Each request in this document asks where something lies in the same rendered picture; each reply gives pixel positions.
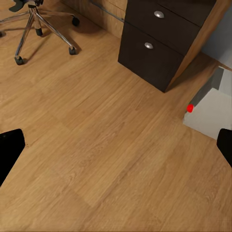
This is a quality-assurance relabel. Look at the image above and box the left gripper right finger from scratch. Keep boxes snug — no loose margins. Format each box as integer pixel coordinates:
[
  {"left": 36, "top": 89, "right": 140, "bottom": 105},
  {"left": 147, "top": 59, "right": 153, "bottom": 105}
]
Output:
[{"left": 213, "top": 129, "right": 232, "bottom": 168}]

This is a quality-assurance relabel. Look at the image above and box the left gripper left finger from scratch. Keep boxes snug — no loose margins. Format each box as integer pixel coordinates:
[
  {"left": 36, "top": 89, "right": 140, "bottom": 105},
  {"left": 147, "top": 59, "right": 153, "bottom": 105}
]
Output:
[{"left": 0, "top": 129, "right": 25, "bottom": 186}]

